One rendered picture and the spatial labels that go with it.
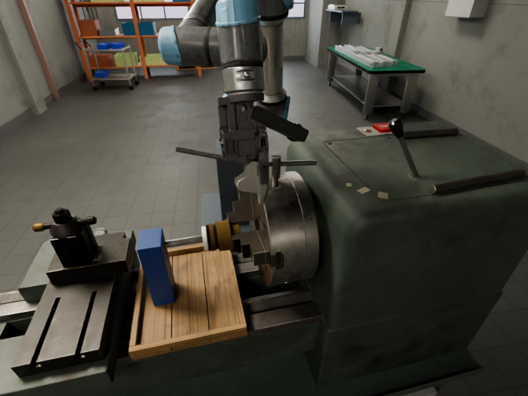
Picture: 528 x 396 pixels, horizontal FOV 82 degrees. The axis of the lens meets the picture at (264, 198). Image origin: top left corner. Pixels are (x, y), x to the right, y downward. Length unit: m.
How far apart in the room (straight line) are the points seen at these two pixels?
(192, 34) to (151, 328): 0.74
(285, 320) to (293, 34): 9.37
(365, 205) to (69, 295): 0.80
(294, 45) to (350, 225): 9.42
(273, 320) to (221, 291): 0.18
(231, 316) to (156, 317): 0.21
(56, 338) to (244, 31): 0.79
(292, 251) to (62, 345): 0.58
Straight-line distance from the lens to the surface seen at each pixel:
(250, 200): 0.87
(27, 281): 1.19
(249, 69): 0.56
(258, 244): 0.79
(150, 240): 0.86
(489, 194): 0.89
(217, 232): 0.84
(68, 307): 0.98
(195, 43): 0.69
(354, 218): 0.70
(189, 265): 1.08
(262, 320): 0.95
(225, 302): 0.97
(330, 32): 8.90
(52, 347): 0.92
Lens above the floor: 1.65
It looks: 34 degrees down
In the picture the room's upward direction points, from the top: straight up
